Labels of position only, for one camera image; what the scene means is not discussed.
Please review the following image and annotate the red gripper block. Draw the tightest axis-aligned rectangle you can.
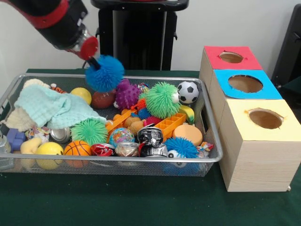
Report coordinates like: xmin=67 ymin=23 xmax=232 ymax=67
xmin=67 ymin=35 xmax=102 ymax=71

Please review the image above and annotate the plain blue spiky ball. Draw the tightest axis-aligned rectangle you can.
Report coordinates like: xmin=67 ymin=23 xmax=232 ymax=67
xmin=85 ymin=55 xmax=126 ymax=93

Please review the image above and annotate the pale blue waffle cloth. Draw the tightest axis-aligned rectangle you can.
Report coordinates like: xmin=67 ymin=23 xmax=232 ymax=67
xmin=14 ymin=85 xmax=107 ymax=130

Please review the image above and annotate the orange toy brick with studs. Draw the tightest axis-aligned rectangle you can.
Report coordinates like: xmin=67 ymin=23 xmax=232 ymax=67
xmin=104 ymin=109 xmax=138 ymax=135

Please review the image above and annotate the large green spiky ball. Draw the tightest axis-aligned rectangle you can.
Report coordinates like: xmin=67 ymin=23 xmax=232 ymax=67
xmin=144 ymin=82 xmax=182 ymax=120

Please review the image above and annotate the crushed shiny silver can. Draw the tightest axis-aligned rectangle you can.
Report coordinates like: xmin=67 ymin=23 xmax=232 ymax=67
xmin=49 ymin=127 xmax=71 ymax=144

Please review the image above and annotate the cream yellow knitted cloth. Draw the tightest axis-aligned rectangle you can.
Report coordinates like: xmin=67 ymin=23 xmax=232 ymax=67
xmin=4 ymin=78 xmax=51 ymax=133

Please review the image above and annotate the long orange toy brick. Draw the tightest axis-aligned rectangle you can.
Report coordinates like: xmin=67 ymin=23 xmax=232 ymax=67
xmin=153 ymin=112 xmax=188 ymax=141

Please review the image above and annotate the shallow clear mesh bin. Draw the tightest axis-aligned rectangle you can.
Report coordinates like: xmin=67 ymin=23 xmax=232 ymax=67
xmin=0 ymin=73 xmax=223 ymax=177

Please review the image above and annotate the wooden box with three holes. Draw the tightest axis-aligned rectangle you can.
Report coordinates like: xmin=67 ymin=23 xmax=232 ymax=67
xmin=199 ymin=46 xmax=301 ymax=192

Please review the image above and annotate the small brown football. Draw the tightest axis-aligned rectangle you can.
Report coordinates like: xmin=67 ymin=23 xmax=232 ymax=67
xmin=91 ymin=90 xmax=117 ymax=110

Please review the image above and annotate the striped orange tiger toy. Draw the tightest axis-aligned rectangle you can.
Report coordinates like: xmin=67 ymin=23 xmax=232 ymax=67
xmin=49 ymin=83 xmax=67 ymax=94

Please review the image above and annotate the purple spiky toy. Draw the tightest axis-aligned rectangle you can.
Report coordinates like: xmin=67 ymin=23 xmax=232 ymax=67
xmin=114 ymin=79 xmax=141 ymax=111

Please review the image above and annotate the light green spiky ball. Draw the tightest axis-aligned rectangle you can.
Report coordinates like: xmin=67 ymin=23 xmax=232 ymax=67
xmin=71 ymin=118 xmax=109 ymax=147

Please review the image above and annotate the small blue globe ball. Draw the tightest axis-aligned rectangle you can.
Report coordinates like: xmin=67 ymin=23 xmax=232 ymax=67
xmin=109 ymin=127 xmax=136 ymax=148

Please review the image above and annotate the small orange basketball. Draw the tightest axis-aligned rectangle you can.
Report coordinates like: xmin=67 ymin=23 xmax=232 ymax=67
xmin=63 ymin=140 xmax=92 ymax=169

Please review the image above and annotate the black drink can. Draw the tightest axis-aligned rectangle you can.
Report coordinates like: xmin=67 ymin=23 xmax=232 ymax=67
xmin=137 ymin=126 xmax=164 ymax=146

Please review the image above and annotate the small soccer ball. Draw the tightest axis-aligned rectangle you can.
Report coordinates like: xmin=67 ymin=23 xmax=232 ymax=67
xmin=177 ymin=81 xmax=201 ymax=105

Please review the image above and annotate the yellow smiley ball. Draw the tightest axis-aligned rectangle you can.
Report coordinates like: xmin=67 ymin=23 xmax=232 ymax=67
xmin=35 ymin=142 xmax=64 ymax=170

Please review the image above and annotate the small yellow rubber duck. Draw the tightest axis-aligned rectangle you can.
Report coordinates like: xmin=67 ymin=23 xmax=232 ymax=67
xmin=20 ymin=137 xmax=43 ymax=156

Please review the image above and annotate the yellow toy banana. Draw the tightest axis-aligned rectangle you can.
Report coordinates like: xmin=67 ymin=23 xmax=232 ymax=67
xmin=179 ymin=104 xmax=195 ymax=124

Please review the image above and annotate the blue spiky ball with eyes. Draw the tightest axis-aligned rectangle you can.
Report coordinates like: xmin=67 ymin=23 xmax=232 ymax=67
xmin=163 ymin=137 xmax=200 ymax=176

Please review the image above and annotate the dark green table cloth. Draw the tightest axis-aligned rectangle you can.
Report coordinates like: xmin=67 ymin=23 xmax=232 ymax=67
xmin=0 ymin=68 xmax=301 ymax=226

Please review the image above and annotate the black upright panel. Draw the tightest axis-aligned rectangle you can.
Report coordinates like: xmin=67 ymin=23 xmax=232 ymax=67
xmin=273 ymin=4 xmax=301 ymax=88

